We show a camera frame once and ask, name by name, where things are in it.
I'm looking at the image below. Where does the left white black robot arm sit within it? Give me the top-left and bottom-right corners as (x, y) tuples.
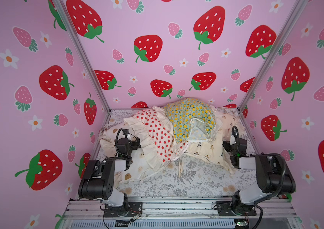
(78, 137), (141, 210)

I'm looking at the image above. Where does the cream bear print pillow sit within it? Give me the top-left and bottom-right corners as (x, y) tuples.
(98, 125), (162, 184)

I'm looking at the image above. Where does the right aluminium frame post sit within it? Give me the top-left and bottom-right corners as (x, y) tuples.
(237, 0), (308, 114)

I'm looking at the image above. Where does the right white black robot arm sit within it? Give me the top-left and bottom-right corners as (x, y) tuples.
(223, 136), (296, 214)

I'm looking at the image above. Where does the lemon print pillowcase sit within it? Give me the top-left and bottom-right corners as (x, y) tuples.
(164, 98), (216, 142)

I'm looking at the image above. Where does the red strawberry print ruffled pillowcase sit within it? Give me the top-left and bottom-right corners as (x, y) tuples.
(124, 106), (182, 171)

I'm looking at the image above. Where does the aluminium frame post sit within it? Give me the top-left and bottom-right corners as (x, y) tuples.
(237, 0), (308, 114)
(54, 0), (110, 114)

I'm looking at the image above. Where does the left aluminium frame post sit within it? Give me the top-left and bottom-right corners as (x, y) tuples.
(54, 0), (110, 114)

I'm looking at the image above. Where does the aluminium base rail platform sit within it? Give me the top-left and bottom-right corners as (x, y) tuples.
(59, 197), (304, 229)

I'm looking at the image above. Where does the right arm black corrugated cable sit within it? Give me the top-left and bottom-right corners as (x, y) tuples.
(230, 125), (288, 201)

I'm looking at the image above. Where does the grey fern print table cloth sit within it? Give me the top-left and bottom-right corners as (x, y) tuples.
(98, 110), (256, 197)

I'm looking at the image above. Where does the cream animal print ruffled pillowcase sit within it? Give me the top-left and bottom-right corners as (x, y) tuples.
(184, 108), (246, 174)

